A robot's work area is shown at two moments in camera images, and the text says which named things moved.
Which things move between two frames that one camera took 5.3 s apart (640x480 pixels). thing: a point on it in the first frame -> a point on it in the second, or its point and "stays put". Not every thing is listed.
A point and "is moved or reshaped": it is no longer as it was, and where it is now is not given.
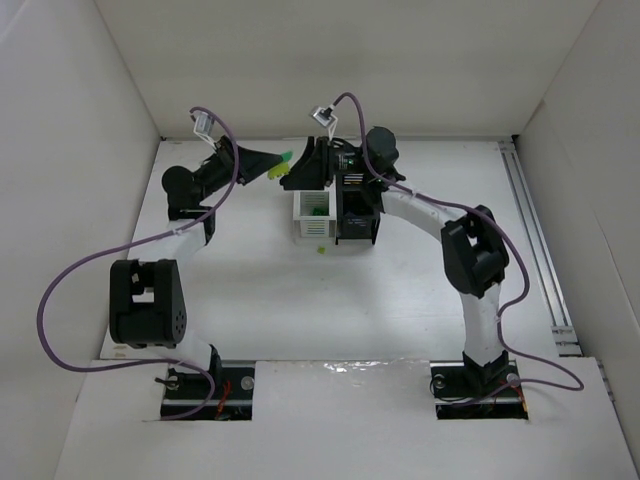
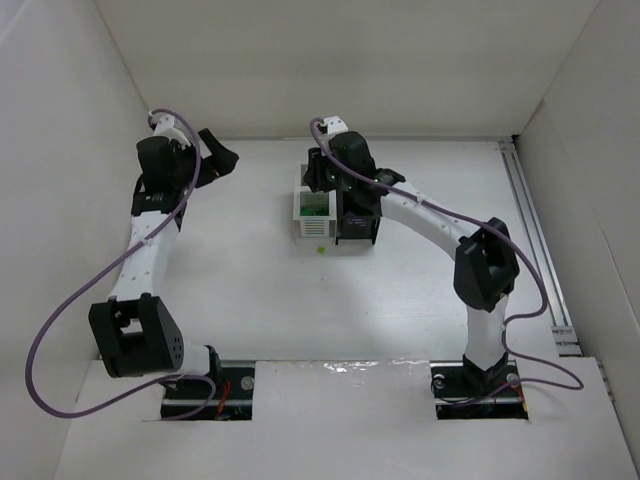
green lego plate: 320,211 is moved or reshaped
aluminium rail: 556,300 stays put
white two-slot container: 315,212 stays put
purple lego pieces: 357,221 stays put
